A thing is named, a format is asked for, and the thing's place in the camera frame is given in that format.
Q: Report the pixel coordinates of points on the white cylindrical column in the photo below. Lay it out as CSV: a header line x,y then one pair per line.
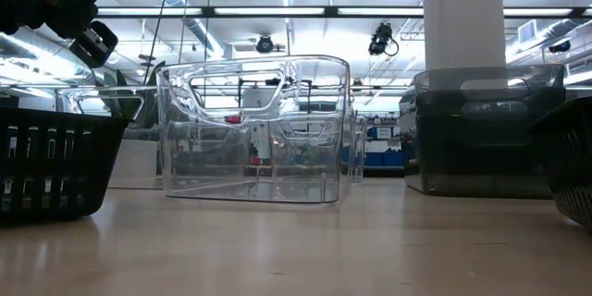
x,y
462,32

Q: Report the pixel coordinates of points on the round black hanging camera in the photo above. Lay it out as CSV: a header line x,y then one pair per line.
x,y
265,45

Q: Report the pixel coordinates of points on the small black slotted basket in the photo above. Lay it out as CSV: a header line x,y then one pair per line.
x,y
92,171

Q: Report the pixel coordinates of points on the smoky gray plastic bin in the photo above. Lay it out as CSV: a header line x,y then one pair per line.
x,y
485,162

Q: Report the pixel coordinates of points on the blue storage shelf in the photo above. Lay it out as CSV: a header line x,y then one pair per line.
x,y
393,159

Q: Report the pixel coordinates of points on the clear plastic bin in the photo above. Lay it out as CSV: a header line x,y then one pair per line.
x,y
358,148
65,97
208,185

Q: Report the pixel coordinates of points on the black horizontal frame bar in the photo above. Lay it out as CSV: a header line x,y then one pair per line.
x,y
208,11

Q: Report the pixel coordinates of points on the black mesh basket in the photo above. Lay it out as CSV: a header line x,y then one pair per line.
x,y
573,171

